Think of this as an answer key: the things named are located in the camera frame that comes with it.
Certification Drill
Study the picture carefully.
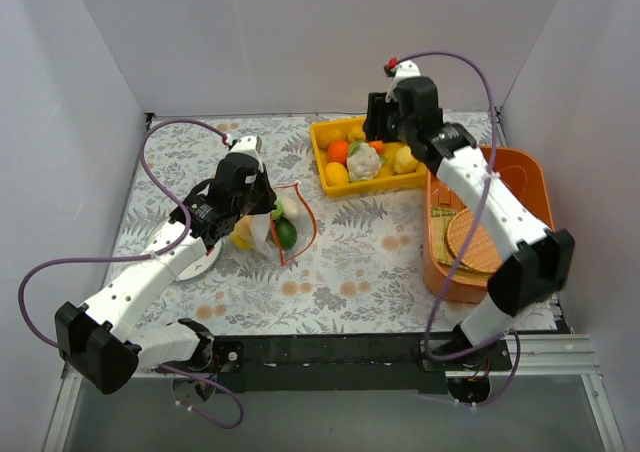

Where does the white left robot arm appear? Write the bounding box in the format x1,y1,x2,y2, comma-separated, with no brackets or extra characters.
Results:
54,144,276,394

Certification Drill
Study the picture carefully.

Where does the white fruit pattern plate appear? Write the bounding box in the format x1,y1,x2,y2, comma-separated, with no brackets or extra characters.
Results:
146,220,224,283

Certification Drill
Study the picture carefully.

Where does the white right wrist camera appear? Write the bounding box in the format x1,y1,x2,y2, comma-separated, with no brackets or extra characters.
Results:
384,57,421,102

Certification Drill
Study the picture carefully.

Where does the fake orange tangerine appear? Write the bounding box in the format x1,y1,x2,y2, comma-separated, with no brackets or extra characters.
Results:
327,140,349,166

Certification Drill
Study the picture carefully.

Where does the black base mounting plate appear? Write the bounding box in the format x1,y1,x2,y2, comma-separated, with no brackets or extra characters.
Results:
193,333,511,394

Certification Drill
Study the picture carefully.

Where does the fake small yellow fruit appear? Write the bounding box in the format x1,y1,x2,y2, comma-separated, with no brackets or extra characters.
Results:
347,126,366,143

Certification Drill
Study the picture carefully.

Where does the fake yellow lemon front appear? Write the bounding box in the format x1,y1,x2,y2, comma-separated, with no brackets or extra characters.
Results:
324,162,349,187

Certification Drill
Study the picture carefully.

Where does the fake yellow banana bunch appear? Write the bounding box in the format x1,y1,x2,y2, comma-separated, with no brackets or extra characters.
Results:
230,215,255,250

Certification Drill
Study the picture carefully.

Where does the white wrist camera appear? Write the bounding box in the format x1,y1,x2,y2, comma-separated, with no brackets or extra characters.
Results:
224,134,263,168
384,57,421,102

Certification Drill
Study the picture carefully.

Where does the fake bumpy yellow lemon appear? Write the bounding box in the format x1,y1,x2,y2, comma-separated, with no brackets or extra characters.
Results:
393,145,419,175

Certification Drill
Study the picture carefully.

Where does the floral table cloth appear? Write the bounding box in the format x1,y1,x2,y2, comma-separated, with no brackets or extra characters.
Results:
94,110,561,338

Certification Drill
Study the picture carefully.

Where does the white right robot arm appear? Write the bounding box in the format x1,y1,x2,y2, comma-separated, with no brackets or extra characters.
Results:
364,63,575,370

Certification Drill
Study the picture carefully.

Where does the fake yellow fruit back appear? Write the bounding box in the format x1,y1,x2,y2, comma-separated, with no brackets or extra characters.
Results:
316,128,346,150

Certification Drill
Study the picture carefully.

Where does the fake mango green orange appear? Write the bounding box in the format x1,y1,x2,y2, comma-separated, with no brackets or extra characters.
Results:
369,141,385,155

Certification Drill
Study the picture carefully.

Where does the yellow plastic tray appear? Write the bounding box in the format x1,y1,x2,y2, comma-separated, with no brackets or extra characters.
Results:
310,116,430,198

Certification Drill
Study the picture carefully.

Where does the orange plastic tub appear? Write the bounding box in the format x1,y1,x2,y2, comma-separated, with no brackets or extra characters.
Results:
423,147,553,304

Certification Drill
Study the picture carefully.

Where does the clear zip top bag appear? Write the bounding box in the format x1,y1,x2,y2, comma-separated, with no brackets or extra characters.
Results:
231,183,318,266

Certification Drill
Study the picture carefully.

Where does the fake white cauliflower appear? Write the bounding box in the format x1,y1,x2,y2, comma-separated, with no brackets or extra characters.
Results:
346,141,386,182

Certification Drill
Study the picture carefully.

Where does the round woven bamboo basket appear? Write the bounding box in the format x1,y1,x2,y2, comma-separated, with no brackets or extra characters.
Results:
445,209,502,274

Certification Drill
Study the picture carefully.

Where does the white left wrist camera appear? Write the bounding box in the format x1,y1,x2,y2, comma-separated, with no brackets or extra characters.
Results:
224,134,263,168

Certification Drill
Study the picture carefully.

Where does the fake green cucumber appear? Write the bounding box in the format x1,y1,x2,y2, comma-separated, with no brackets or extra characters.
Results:
275,217,298,251

